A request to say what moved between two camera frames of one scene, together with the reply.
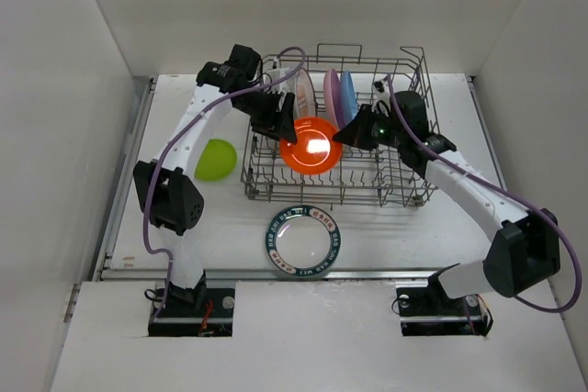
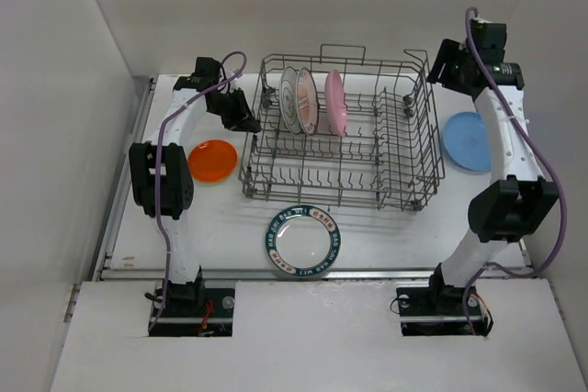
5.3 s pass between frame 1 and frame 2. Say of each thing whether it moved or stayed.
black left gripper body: moved
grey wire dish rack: stayed
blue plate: moved
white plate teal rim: stayed
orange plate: moved
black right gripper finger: moved
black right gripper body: moved
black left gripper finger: moved
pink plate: stayed
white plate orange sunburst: stayed
